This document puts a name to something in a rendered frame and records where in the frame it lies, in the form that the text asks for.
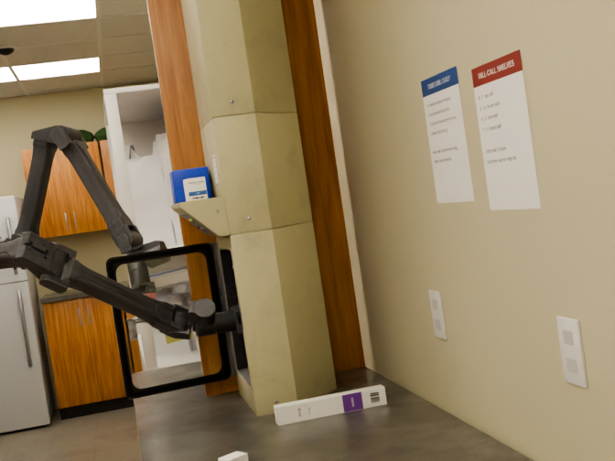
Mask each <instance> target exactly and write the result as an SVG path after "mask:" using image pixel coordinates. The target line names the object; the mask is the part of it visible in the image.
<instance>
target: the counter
mask: <svg viewBox="0 0 615 461"><path fill-rule="evenodd" d="M335 378H336V384H337V389H336V390H334V391H332V392H330V393H328V394H333V393H338V392H343V391H351V390H356V389H360V388H366V387H371V386H375V385H380V384H381V385H383V386H384V388H385V395H386V401H387V404H385V405H380V406H375V407H371V408H366V409H361V410H357V411H352V412H347V413H339V414H334V415H330V416H325V417H320V418H316V419H311V420H306V421H302V422H297V423H289V424H284V425H279V426H278V425H277V423H276V422H275V414H274V413H272V414H268V415H263V416H258V417H257V416H256V415H255V413H254V412H253V411H252V409H251V408H250V407H249V405H248V404H247V403H246V401H245V400H244V399H243V397H242V396H241V394H240V393H239V391H230V392H225V393H220V394H215V395H211V396H207V395H206V392H205V386H204V384H203V385H199V386H194V387H190V388H186V389H181V390H176V391H169V392H164V393H159V394H155V395H151V396H146V397H142V398H137V399H134V405H135V418H136V424H137V432H138V438H139V444H140V452H141V458H142V461H218V458H220V457H222V456H226V455H228V454H231V453H233V452H236V451H238V452H243V453H247V454H248V460H249V461H534V460H532V459H531V458H529V457H527V456H525V455H523V454H521V453H519V452H517V451H516V450H514V449H512V448H510V447H509V446H508V445H505V444H503V443H501V442H500V441H498V440H496V439H494V438H493V437H491V436H489V435H487V434H485V433H483V432H482V431H480V430H478V429H477V428H475V427H473V426H471V425H470V424H468V423H465V422H463V421H462V420H460V419H459V418H457V417H455V416H454V415H452V414H450V413H448V412H446V411H444V410H442V409H440V408H439V407H437V406H435V405H434V404H432V403H431V402H428V401H426V400H424V399H423V398H421V397H419V396H417V395H416V394H414V393H412V392H410V391H409V390H407V389H405V388H403V387H401V386H400V385H398V384H396V383H394V382H393V381H390V380H388V379H386V378H385V377H384V376H382V375H380V374H378V373H377V372H375V371H373V370H371V369H369V368H367V367H365V366H364V367H359V368H355V369H350V370H341V371H336V372H335ZM328 394H326V395H328Z"/></svg>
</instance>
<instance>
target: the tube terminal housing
mask: <svg viewBox="0 0 615 461"><path fill-rule="evenodd" d="M200 135H201V142H202V148H203V154H204V160H205V166H207V167H208V170H209V176H210V188H211V194H212V197H213V198H218V197H224V200H225V207H226V213H227V220H228V225H229V232H230V234H229V236H222V237H220V236H216V241H217V243H218V247H219V252H220V250H225V249H226V250H230V251H231V254H232V264H233V270H234V277H235V283H236V289H237V295H238V302H239V303H240V307H241V313H242V319H243V338H244V345H245V351H246V357H247V363H248V370H249V376H250V382H251V386H250V385H249V384H248V383H247V382H246V381H245V379H244V378H243V377H242V376H241V375H240V373H239V372H238V370H237V376H238V377H237V381H238V388H239V393H240V394H241V396H242V397H243V399H244V400H245V401H246V403H247V404H248V405H249V407H250V408H251V409H252V411H253V412H254V413H255V415H256V416H257V417H258V416H263V415H268V414H272V413H275V410H274V405H277V404H281V403H286V402H294V401H300V400H305V399H309V398H314V397H318V396H323V395H326V394H328V393H330V392H332V391H334V390H336V389H337V384H336V378H335V371H334V365H333V358H332V352H331V345H330V340H329V328H328V321H327V315H326V308H325V302H324V295H323V289H322V282H321V276H320V270H319V264H318V252H317V245H316V239H315V232H314V226H313V221H312V214H311V207H310V201H309V194H308V183H307V176H306V169H305V163H304V157H303V151H302V144H301V138H300V132H299V125H298V119H297V113H246V114H238V115H231V116H223V117H215V118H212V119H211V120H210V121H209V122H208V123H207V124H206V125H205V126H204V127H203V128H202V129H201V130H200ZM213 154H214V155H215V162H216V168H217V175H218V180H219V184H217V185H216V182H215V176H214V169H213V163H212V157H211V155H213ZM236 369H237V366H236Z"/></svg>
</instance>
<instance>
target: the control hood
mask: <svg viewBox="0 0 615 461"><path fill-rule="evenodd" d="M171 208H172V209H173V210H174V211H175V212H176V213H177V214H178V215H180V216H181V215H188V216H189V217H190V218H192V219H193V220H195V221H196V222H197V223H198V224H199V225H201V226H202V227H203V228H205V229H206V230H207V231H209V232H210V233H212V234H208V233H205V234H207V235H212V236H220V237H222V236H229V234H230V232H229V225H228V220H227V213H226V207H225V200H224V197H218V198H206V199H200V200H193V201H187V202H180V203H177V204H174V205H172V206H171ZM181 217H182V216H181Z"/></svg>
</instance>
